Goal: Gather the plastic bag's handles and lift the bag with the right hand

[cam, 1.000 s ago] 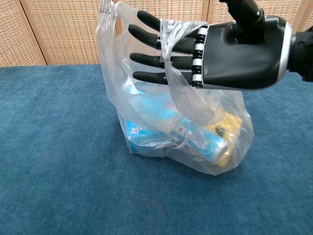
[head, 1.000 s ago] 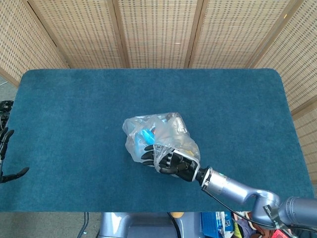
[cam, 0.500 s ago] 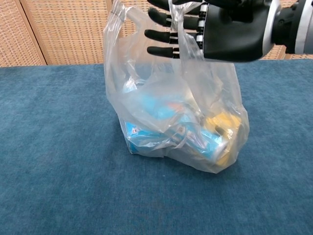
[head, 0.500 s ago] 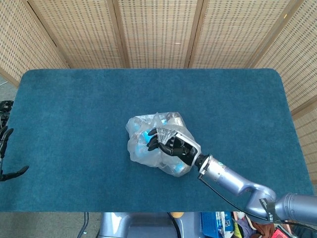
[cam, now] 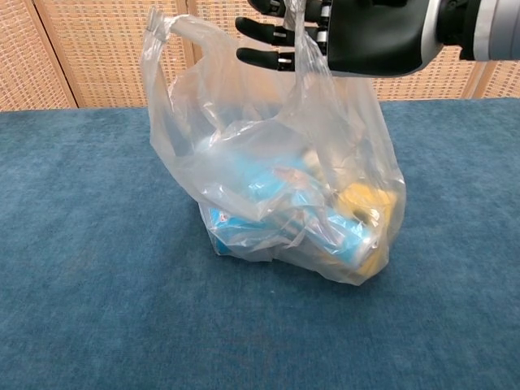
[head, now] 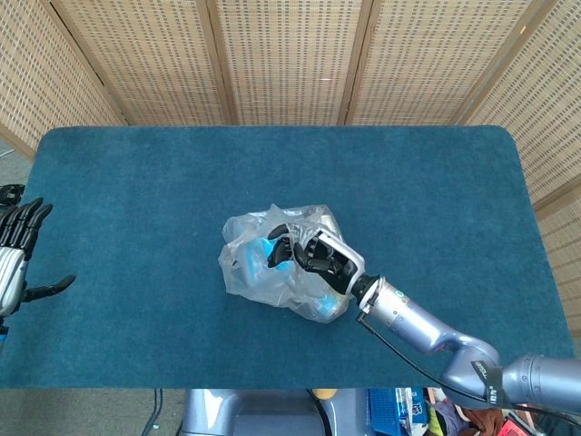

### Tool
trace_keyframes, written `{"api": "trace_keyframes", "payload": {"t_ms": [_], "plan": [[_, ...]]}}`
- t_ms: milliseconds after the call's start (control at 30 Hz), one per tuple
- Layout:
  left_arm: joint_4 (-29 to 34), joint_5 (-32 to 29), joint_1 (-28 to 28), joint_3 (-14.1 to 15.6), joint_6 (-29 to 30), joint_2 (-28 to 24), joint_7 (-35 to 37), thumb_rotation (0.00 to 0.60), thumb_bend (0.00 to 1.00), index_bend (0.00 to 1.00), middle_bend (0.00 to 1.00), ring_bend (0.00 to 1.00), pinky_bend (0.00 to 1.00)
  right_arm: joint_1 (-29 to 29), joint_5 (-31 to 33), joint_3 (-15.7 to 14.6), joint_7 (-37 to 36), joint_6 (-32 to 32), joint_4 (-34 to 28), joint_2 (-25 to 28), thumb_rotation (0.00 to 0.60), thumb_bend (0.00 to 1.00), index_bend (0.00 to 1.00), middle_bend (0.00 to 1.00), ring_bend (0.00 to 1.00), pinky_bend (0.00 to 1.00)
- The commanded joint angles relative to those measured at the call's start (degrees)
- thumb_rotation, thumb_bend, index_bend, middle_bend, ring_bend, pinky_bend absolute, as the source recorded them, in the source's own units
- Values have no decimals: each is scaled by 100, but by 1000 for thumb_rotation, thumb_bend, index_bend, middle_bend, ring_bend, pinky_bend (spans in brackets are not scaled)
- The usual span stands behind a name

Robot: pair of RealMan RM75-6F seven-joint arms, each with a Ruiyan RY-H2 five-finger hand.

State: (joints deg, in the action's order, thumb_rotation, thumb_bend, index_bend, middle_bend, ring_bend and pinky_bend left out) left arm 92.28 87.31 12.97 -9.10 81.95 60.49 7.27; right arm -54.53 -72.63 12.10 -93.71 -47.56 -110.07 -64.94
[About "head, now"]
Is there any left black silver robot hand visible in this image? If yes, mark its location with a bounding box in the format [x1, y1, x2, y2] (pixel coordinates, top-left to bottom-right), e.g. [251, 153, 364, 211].
[0, 197, 77, 319]

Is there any red flat item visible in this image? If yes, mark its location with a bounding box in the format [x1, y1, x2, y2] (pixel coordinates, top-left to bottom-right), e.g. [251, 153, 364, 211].
[497, 413, 528, 436]

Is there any clear plastic shopping bag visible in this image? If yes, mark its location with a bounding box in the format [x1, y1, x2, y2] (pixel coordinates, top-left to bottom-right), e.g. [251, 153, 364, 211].
[217, 203, 359, 324]

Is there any woven bamboo folding screen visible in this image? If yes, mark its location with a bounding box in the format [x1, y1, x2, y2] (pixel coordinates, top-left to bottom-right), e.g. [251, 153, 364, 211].
[0, 0, 581, 340]

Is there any black floor cable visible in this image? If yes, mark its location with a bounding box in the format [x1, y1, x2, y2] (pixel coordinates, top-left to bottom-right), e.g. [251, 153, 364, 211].
[143, 388, 165, 433]

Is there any blue-grey robot torso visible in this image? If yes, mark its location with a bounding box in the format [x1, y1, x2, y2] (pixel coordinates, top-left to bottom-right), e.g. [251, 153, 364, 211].
[181, 388, 369, 436]

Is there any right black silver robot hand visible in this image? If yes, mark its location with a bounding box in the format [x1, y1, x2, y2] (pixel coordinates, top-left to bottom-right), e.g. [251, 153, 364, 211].
[266, 223, 367, 296]

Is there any blue plastic basket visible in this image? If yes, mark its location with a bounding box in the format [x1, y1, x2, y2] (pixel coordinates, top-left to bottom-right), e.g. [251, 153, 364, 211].
[367, 388, 430, 436]

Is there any black floor equipment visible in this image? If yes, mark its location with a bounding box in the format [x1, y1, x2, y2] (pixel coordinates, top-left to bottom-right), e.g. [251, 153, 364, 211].
[0, 183, 26, 206]

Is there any light blue cylindrical can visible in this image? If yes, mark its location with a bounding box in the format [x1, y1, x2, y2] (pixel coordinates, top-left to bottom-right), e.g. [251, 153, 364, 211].
[315, 292, 351, 322]

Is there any light blue printed carton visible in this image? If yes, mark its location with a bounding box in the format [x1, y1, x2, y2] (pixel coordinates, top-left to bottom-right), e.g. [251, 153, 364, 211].
[239, 236, 292, 288]

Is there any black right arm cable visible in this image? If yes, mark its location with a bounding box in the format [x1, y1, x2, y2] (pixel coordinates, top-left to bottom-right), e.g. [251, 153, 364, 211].
[356, 312, 581, 429]

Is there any brown crumpled cloth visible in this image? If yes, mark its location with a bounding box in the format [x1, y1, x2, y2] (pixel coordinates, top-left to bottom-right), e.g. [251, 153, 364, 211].
[457, 405, 506, 436]

